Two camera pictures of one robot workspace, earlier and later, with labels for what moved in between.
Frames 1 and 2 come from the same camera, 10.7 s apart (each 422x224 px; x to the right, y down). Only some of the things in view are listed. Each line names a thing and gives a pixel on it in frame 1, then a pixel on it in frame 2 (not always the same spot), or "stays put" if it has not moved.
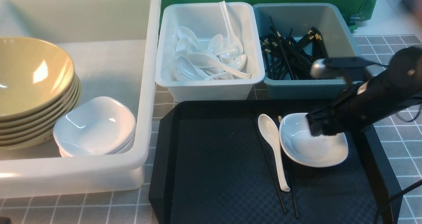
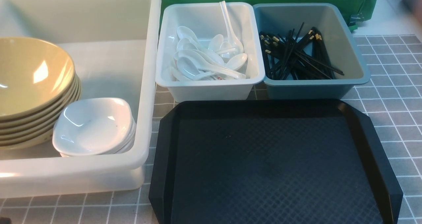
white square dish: [305, 149] -> [93, 126]
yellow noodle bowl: [35, 75] stays put
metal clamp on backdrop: [358, 17] stays put
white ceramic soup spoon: [270, 128] -> [190, 68]
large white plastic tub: [112, 34] stays put
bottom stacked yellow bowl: [35, 141] stays put
